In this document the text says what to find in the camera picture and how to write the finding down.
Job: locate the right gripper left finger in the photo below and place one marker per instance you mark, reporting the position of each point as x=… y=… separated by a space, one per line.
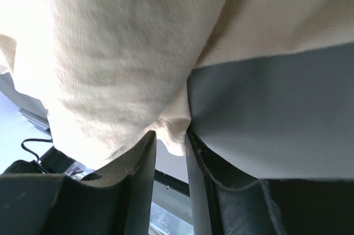
x=114 y=199

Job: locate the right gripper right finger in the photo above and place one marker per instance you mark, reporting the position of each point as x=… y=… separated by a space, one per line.
x=225 y=200

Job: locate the beige t shirt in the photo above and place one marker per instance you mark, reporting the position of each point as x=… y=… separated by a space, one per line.
x=107 y=71

